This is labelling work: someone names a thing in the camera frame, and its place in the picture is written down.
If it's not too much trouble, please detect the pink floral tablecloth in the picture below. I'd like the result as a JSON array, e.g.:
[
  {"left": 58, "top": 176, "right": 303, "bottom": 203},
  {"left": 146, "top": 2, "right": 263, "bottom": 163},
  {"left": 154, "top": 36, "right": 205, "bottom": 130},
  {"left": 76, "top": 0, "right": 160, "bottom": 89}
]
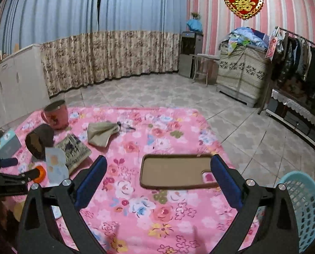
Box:
[{"left": 9, "top": 107, "right": 237, "bottom": 253}]

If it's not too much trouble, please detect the clothes rack with garments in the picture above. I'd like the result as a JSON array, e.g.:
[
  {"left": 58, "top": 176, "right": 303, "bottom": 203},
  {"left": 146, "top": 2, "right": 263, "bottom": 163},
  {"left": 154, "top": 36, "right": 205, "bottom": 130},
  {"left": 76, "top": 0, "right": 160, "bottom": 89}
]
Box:
[{"left": 268, "top": 26, "right": 315, "bottom": 107}]

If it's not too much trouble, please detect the red heart wall ornament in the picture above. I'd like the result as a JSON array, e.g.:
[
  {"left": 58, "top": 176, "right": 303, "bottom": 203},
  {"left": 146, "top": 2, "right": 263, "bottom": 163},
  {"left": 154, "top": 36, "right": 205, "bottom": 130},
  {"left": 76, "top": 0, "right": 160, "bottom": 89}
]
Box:
[{"left": 224, "top": 0, "right": 264, "bottom": 20}]

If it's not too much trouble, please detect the teal tissue box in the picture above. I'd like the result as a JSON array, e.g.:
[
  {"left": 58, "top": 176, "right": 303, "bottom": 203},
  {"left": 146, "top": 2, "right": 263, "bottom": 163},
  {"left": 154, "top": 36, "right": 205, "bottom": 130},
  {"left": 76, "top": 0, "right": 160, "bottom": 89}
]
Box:
[{"left": 0, "top": 129, "right": 21, "bottom": 159}]

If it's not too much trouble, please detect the pink mug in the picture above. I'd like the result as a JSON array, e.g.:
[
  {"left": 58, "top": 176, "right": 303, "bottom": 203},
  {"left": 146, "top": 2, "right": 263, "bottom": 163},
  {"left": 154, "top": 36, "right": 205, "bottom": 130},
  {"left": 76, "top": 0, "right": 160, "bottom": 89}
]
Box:
[{"left": 41, "top": 99, "right": 69, "bottom": 130}]

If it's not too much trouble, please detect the beige cloth pouch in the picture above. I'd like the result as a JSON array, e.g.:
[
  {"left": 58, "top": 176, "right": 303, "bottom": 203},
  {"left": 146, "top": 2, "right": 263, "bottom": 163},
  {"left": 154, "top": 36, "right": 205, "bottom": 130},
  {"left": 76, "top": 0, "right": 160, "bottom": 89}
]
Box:
[{"left": 87, "top": 121, "right": 120, "bottom": 147}]

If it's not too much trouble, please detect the black glasses case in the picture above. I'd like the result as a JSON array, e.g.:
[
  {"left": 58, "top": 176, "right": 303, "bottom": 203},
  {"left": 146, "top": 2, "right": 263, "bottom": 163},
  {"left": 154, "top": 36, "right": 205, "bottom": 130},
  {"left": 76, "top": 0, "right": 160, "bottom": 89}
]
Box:
[{"left": 25, "top": 124, "right": 55, "bottom": 160}]

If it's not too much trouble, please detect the brown phone case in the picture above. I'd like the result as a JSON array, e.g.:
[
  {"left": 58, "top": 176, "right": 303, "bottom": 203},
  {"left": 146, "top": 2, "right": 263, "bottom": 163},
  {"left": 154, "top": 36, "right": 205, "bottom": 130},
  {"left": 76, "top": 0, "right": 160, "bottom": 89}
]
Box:
[{"left": 140, "top": 154, "right": 218, "bottom": 190}]

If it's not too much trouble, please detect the white cabinet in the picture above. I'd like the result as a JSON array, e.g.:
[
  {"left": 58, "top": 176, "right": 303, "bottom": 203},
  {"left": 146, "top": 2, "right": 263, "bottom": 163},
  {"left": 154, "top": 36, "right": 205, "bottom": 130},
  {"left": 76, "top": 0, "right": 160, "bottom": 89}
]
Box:
[{"left": 0, "top": 44, "right": 49, "bottom": 128}]

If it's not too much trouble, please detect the cloth-covered cabinet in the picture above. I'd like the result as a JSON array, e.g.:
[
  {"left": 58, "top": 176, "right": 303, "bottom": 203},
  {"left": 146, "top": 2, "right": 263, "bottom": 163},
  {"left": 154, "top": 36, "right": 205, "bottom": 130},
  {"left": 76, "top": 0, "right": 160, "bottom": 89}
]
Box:
[{"left": 216, "top": 41, "right": 270, "bottom": 108}]

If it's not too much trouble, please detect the light blue plastic basket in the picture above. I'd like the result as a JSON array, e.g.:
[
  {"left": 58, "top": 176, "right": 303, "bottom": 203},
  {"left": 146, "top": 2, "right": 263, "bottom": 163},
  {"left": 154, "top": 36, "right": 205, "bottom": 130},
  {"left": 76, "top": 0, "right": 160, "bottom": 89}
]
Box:
[{"left": 279, "top": 171, "right": 315, "bottom": 253}]

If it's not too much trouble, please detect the small metal stool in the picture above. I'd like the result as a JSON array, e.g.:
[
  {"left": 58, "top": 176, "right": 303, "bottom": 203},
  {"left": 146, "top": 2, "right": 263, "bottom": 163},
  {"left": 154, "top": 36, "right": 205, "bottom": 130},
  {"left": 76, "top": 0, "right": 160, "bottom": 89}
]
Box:
[{"left": 191, "top": 53, "right": 220, "bottom": 87}]

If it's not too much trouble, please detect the grey water dispenser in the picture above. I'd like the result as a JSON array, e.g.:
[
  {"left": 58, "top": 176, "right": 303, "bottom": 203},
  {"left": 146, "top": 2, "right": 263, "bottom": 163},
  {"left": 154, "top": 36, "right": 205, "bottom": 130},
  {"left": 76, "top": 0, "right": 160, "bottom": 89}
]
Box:
[{"left": 178, "top": 32, "right": 203, "bottom": 78}]

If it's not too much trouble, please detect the pile of folded bedding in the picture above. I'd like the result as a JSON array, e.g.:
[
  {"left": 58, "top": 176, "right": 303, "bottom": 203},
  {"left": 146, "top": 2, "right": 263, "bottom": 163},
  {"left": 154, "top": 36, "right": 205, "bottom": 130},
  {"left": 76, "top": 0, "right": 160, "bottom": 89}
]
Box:
[{"left": 228, "top": 27, "right": 269, "bottom": 55}]

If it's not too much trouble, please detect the low shelf with lace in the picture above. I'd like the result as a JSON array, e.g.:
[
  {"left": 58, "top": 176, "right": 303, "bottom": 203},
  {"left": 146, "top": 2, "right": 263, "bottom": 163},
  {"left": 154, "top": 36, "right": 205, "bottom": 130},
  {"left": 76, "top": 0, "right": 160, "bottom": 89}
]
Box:
[{"left": 264, "top": 88, "right": 315, "bottom": 149}]

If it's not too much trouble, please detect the blue and floral curtain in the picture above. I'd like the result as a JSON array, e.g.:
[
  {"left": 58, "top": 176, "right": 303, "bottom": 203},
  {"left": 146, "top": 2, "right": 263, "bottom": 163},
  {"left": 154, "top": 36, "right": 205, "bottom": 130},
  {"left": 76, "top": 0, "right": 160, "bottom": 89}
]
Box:
[{"left": 0, "top": 0, "right": 186, "bottom": 95}]

